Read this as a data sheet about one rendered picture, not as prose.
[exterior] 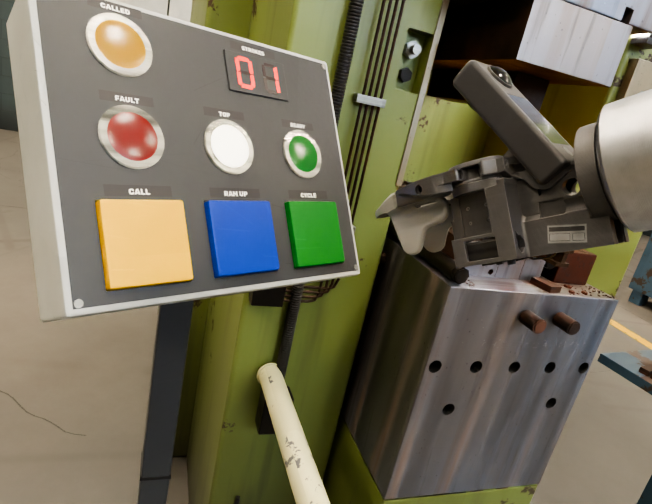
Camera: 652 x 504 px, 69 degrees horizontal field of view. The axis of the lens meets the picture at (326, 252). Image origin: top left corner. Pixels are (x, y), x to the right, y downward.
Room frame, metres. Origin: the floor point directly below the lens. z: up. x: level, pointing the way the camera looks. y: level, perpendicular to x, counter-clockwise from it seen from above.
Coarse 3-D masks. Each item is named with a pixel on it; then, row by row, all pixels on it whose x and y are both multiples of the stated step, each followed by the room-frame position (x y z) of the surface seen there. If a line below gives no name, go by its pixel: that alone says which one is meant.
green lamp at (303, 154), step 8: (296, 136) 0.57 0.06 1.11; (296, 144) 0.56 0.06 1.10; (304, 144) 0.57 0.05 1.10; (312, 144) 0.58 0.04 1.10; (296, 152) 0.56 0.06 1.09; (304, 152) 0.56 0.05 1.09; (312, 152) 0.58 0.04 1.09; (296, 160) 0.55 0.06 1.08; (304, 160) 0.56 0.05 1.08; (312, 160) 0.57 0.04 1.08; (304, 168) 0.56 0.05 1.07; (312, 168) 0.57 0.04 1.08
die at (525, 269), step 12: (480, 240) 0.82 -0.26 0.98; (444, 252) 0.83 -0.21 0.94; (504, 264) 0.84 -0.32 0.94; (516, 264) 0.85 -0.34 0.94; (528, 264) 0.86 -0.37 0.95; (540, 264) 0.87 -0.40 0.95; (492, 276) 0.83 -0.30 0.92; (504, 276) 0.84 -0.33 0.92; (516, 276) 0.85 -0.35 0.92; (528, 276) 0.86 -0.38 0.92
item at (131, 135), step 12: (120, 120) 0.42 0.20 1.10; (132, 120) 0.42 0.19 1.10; (144, 120) 0.43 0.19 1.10; (108, 132) 0.41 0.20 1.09; (120, 132) 0.41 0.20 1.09; (132, 132) 0.42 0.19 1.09; (144, 132) 0.43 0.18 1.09; (120, 144) 0.41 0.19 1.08; (132, 144) 0.41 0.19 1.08; (144, 144) 0.42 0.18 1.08; (156, 144) 0.43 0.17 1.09; (132, 156) 0.41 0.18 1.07; (144, 156) 0.42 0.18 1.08
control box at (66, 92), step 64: (64, 0) 0.43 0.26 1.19; (64, 64) 0.41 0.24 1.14; (192, 64) 0.50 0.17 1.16; (256, 64) 0.56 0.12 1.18; (320, 64) 0.65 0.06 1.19; (64, 128) 0.38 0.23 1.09; (192, 128) 0.47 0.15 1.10; (256, 128) 0.53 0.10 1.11; (320, 128) 0.61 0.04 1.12; (64, 192) 0.36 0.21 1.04; (128, 192) 0.40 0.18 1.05; (192, 192) 0.44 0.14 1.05; (256, 192) 0.50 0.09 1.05; (320, 192) 0.57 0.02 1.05; (64, 256) 0.34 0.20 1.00; (192, 256) 0.41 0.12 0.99
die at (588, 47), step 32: (512, 0) 0.84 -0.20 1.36; (544, 0) 0.80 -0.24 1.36; (448, 32) 1.00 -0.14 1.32; (480, 32) 0.90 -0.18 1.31; (512, 32) 0.82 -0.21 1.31; (544, 32) 0.81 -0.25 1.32; (576, 32) 0.83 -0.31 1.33; (608, 32) 0.85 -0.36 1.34; (448, 64) 1.05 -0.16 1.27; (512, 64) 0.85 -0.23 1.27; (544, 64) 0.82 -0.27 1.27; (576, 64) 0.84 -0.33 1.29; (608, 64) 0.86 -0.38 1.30
